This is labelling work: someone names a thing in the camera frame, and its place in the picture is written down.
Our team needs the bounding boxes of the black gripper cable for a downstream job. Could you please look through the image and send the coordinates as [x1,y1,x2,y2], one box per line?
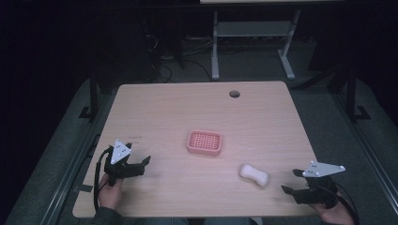
[335,182,360,225]
[92,145,115,212]

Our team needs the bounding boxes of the black metal stand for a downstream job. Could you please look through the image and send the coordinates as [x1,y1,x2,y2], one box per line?
[344,65,372,124]
[78,69,100,122]

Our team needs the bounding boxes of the white metal desk frame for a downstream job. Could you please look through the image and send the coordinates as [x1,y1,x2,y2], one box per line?
[200,0,345,81]

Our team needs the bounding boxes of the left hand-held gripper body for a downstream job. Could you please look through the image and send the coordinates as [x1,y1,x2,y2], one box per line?
[103,139,145,188]

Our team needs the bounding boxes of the white soap bar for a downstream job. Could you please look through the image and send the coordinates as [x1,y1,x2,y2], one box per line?
[238,163,270,188]

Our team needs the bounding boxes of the person's left hand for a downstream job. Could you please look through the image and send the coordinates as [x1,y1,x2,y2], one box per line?
[98,172,125,211]

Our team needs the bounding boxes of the dark tape strip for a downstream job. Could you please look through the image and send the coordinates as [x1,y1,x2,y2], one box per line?
[72,184,95,194]

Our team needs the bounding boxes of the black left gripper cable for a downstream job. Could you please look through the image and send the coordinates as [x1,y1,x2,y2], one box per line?
[92,145,115,212]

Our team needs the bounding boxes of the grey floor rail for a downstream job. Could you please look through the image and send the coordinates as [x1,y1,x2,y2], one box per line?
[329,92,398,207]
[37,93,109,225]

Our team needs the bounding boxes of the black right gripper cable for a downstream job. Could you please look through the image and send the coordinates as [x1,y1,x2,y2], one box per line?
[335,182,360,225]

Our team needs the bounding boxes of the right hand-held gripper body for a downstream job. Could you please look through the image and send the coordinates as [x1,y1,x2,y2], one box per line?
[293,160,346,210]

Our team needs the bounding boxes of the pink soap dish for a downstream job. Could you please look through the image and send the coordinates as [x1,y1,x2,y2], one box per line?
[186,129,223,157]

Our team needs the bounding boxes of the person's right hand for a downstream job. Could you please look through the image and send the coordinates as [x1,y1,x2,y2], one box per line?
[311,192,357,225]

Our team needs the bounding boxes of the black floor cables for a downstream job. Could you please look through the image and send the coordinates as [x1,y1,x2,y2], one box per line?
[144,31,214,83]

